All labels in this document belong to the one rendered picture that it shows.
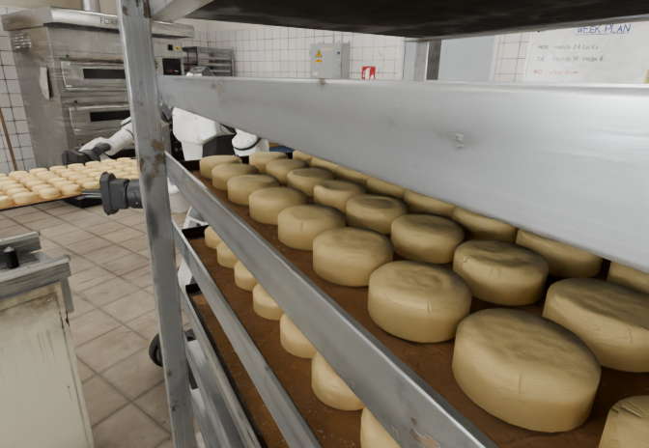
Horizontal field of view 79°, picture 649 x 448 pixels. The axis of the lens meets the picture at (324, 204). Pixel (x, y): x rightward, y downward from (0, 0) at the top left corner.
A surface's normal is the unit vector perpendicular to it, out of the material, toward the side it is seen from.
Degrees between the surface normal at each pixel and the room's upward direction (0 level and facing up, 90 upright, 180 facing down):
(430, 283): 0
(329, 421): 0
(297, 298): 90
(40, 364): 90
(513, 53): 90
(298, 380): 0
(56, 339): 90
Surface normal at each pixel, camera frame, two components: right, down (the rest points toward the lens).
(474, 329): 0.02, -0.95
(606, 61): -0.57, 0.24
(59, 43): 0.82, 0.18
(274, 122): -0.86, 0.14
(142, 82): 0.51, 0.27
